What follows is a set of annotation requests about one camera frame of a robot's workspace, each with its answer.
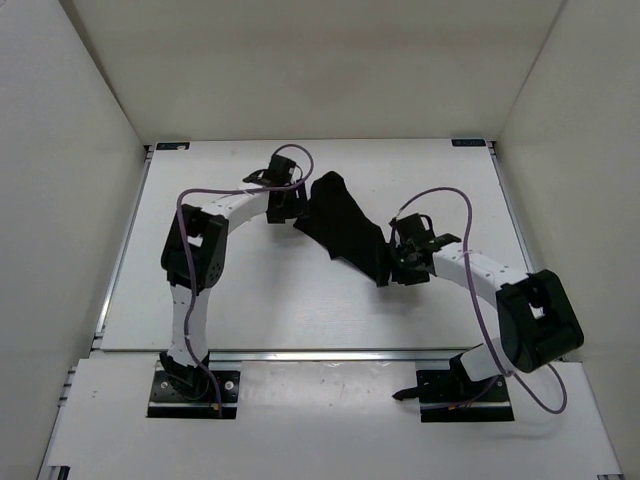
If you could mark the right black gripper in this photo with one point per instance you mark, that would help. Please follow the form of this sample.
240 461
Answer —
399 278

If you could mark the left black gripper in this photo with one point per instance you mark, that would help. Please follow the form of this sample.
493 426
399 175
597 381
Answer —
297 210

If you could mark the black skirt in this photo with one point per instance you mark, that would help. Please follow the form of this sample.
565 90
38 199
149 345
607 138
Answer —
337 223

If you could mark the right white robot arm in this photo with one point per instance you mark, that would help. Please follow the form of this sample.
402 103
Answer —
537 323

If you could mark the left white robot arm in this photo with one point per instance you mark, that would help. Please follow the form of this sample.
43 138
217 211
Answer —
194 258

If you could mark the right table corner label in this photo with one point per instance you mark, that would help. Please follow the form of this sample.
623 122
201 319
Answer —
468 142

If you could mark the table corner label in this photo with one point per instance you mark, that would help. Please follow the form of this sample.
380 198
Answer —
172 146
468 142

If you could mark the left table corner label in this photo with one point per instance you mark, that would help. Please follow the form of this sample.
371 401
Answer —
172 146

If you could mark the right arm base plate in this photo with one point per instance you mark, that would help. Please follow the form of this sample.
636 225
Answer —
448 395

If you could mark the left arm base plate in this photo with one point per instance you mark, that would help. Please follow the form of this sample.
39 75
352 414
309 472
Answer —
170 398

